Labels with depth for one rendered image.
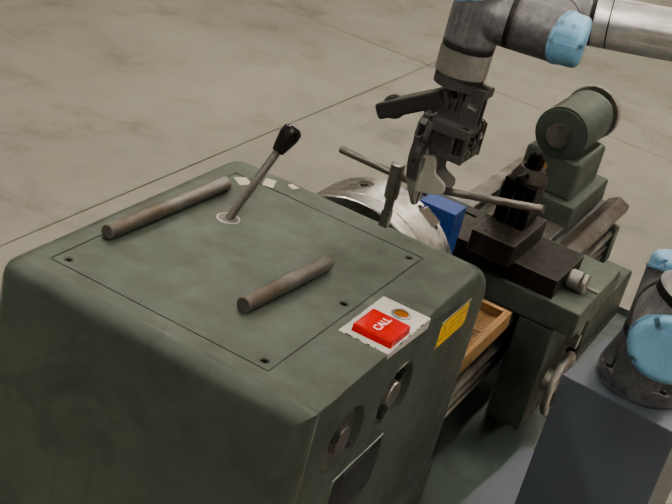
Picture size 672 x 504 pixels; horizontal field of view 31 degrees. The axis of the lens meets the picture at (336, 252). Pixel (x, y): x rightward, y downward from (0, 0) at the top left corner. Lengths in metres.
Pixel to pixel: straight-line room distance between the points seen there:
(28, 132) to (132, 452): 3.58
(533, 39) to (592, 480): 0.74
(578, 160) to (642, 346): 1.38
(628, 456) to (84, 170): 3.22
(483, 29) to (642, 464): 0.74
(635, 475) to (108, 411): 0.86
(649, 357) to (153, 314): 0.72
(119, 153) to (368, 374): 3.57
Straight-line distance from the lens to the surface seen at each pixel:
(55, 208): 4.54
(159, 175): 4.92
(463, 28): 1.73
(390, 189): 1.87
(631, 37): 1.83
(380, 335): 1.61
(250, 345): 1.54
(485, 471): 2.72
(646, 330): 1.80
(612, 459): 2.03
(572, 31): 1.71
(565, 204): 3.14
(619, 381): 2.00
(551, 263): 2.68
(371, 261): 1.82
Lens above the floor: 2.07
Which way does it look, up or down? 27 degrees down
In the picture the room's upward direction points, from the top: 14 degrees clockwise
